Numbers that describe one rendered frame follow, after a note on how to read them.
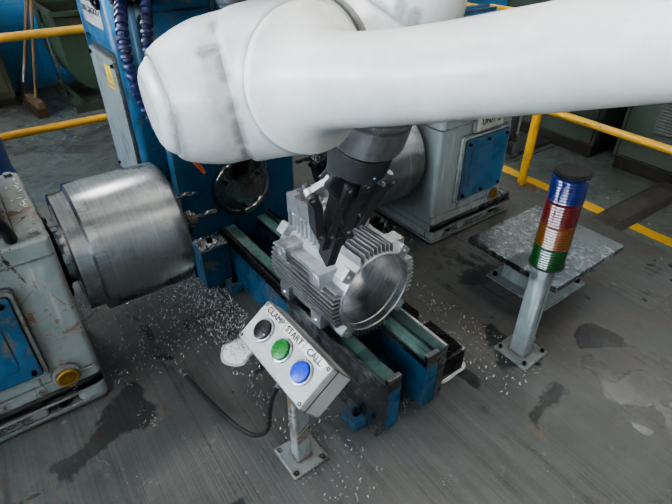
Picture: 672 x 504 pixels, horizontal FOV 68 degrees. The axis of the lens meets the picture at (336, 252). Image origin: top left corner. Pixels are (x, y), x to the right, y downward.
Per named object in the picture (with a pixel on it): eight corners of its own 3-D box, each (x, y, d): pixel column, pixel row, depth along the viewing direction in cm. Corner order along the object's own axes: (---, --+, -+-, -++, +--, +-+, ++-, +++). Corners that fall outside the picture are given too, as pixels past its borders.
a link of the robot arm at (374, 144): (320, 74, 52) (311, 119, 57) (360, 133, 48) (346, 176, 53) (393, 66, 56) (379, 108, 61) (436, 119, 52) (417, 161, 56)
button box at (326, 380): (256, 345, 79) (235, 334, 75) (286, 311, 80) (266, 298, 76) (318, 419, 68) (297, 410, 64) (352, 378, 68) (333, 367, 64)
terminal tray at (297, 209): (286, 226, 95) (284, 192, 91) (331, 209, 101) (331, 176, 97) (324, 255, 87) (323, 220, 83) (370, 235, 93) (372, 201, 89)
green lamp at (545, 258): (522, 260, 94) (527, 240, 91) (542, 250, 96) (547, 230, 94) (550, 276, 90) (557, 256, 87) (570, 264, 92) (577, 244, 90)
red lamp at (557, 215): (533, 219, 88) (539, 196, 86) (553, 209, 91) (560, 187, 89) (563, 234, 84) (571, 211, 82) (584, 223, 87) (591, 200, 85)
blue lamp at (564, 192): (539, 196, 86) (545, 172, 83) (560, 187, 89) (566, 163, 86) (571, 211, 82) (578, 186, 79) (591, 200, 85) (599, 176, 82)
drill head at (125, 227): (4, 296, 103) (-49, 187, 89) (176, 238, 121) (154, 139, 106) (27, 371, 86) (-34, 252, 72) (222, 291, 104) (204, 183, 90)
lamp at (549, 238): (527, 240, 91) (533, 219, 88) (547, 230, 94) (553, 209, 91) (557, 256, 87) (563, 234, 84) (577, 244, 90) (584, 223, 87)
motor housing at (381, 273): (273, 297, 102) (266, 216, 91) (346, 263, 111) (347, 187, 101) (333, 355, 89) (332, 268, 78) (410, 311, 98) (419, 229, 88)
